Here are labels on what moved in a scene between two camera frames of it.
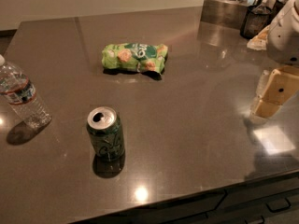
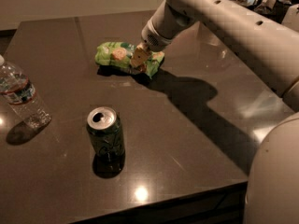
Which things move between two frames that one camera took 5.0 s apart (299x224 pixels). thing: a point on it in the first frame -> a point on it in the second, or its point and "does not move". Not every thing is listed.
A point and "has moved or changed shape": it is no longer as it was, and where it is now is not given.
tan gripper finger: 280,86 -> 166,25
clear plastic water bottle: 19,91 does not move
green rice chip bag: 137,57 has moved or changed shape
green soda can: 106,129 does not move
